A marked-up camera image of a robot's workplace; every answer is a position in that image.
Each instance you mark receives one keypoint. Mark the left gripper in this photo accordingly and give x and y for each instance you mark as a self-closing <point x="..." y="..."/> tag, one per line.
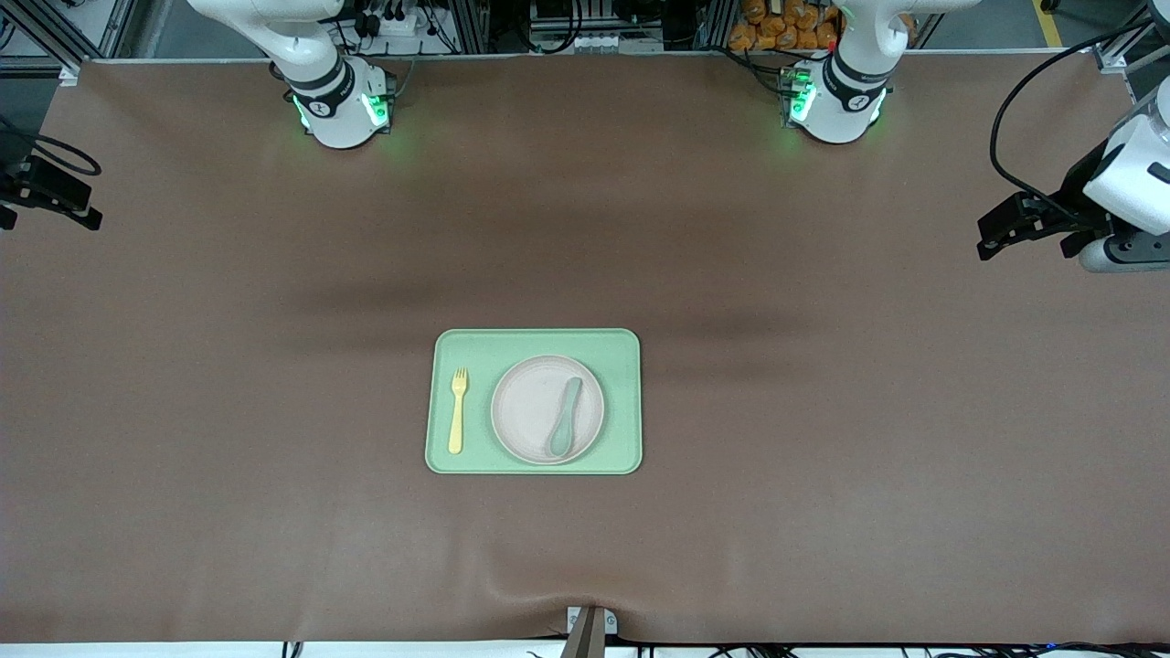
<point x="1075" y="195"/>

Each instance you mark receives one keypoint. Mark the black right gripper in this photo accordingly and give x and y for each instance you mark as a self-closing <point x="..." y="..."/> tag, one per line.
<point x="20" y="182"/>

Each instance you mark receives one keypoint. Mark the yellow plastic fork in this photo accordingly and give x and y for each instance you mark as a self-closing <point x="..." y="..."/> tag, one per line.
<point x="455" y="429"/>

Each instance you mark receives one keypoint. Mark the pale round plate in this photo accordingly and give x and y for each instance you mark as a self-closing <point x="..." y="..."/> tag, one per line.
<point x="526" y="411"/>

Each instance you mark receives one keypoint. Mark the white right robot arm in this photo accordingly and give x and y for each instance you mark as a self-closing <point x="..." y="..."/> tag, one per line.
<point x="338" y="119"/>

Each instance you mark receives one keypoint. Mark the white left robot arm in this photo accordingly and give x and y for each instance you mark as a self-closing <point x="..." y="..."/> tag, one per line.
<point x="836" y="114"/>

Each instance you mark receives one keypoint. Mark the orange snack bag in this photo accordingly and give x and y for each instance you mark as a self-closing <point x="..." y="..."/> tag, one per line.
<point x="784" y="13"/>
<point x="742" y="37"/>
<point x="827" y="35"/>
<point x="793" y="38"/>
<point x="755" y="9"/>

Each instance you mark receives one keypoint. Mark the brown table cover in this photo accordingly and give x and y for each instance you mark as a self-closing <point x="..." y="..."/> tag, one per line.
<point x="274" y="457"/>

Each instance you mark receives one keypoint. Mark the white power strip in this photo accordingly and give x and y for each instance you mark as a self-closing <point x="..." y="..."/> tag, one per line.
<point x="402" y="26"/>

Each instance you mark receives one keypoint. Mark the light green rectangular tray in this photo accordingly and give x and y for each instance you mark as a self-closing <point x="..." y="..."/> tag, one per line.
<point x="631" y="439"/>

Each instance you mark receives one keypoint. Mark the white terminal block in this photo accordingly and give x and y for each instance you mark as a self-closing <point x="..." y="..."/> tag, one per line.
<point x="599" y="41"/>

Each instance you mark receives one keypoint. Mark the teal plastic spoon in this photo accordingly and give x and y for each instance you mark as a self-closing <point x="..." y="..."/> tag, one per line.
<point x="559" y="441"/>

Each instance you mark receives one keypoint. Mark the aluminium frame post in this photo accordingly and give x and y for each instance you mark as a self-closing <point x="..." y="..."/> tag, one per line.
<point x="471" y="27"/>
<point x="720" y="26"/>
<point x="119" y="27"/>

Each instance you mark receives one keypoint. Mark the grey metal table bracket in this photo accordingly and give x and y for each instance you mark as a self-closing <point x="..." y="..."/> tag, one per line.
<point x="574" y="621"/>

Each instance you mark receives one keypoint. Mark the tan mount bar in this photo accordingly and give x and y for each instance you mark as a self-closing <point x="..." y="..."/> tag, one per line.
<point x="587" y="640"/>

